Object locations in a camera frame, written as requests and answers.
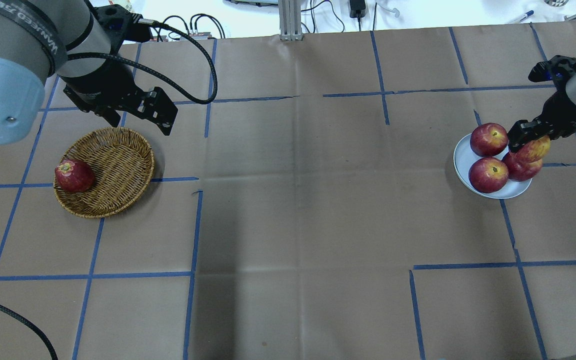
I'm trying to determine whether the black braided cable right arm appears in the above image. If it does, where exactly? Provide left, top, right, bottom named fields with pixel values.
left=0, top=291, right=59, bottom=360

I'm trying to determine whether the woven wicker basket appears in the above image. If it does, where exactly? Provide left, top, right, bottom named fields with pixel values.
left=53, top=127, right=156, bottom=219

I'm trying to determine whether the red apple plate side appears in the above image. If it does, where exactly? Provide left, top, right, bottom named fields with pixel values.
left=502, top=152, right=543, bottom=182

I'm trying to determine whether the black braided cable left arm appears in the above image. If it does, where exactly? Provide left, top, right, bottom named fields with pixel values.
left=67, top=19, right=218, bottom=106

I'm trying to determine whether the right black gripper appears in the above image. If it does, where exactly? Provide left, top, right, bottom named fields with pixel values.
left=507, top=91, right=576, bottom=153

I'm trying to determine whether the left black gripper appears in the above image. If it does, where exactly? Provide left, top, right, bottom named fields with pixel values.
left=62, top=52, right=178, bottom=136

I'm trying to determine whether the red apple plate back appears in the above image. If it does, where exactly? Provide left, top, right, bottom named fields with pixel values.
left=470, top=122, right=509, bottom=157

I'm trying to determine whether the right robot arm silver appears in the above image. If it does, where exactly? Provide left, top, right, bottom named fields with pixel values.
left=507, top=55, right=576, bottom=153

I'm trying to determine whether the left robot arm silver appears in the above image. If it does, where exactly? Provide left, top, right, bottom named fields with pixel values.
left=0, top=0, right=178, bottom=145

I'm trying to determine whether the red apple plate front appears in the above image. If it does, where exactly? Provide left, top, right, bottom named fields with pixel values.
left=468, top=157, right=510, bottom=194

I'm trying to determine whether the light blue plate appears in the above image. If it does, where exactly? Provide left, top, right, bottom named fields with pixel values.
left=453, top=134, right=533, bottom=199

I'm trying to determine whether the red apple plate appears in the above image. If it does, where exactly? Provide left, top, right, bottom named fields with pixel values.
left=470, top=122, right=509, bottom=157
left=468, top=157, right=510, bottom=194

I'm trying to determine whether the aluminium profile post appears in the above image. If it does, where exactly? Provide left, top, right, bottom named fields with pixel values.
left=278, top=0, right=304, bottom=41

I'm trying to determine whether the black power adapter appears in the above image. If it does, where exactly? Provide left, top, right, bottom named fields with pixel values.
left=349, top=0, right=367, bottom=19

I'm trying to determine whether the yellow red apple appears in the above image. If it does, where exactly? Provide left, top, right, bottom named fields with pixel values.
left=514, top=135, right=551, bottom=164

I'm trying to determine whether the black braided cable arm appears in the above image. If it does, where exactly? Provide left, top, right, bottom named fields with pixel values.
left=0, top=291, right=59, bottom=360
left=67, top=19, right=218, bottom=106

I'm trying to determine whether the dark red apple in basket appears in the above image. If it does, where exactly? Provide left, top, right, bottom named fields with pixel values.
left=54, top=159, right=96, bottom=193

